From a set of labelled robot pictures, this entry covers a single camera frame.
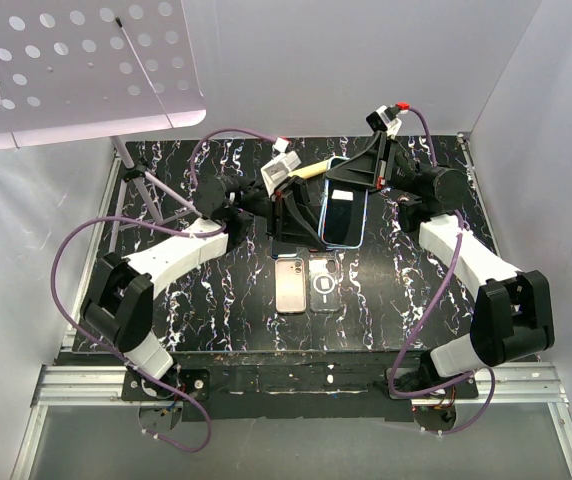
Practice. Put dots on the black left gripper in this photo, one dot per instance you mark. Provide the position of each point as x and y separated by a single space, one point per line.
291 218

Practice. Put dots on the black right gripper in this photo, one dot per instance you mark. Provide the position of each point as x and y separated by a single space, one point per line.
360 168

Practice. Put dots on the phone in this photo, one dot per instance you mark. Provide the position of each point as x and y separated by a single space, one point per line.
343 215

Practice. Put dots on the clear phone case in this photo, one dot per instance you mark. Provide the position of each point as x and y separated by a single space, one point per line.
324 276

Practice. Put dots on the beige phone case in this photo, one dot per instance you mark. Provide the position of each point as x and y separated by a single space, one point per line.
290 286

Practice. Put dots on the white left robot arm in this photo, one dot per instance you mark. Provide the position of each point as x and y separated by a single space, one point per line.
120 298

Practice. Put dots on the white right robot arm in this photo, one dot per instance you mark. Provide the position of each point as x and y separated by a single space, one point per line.
512 316

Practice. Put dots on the wooden pestle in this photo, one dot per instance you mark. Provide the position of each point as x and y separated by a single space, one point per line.
310 171

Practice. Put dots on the perforated white music stand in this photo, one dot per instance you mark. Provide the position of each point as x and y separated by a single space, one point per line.
74 75

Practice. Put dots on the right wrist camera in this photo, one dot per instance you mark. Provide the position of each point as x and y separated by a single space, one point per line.
387 119

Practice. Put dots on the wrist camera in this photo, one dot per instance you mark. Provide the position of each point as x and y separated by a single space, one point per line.
277 170
387 119

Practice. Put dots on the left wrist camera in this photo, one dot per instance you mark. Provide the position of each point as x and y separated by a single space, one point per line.
277 170

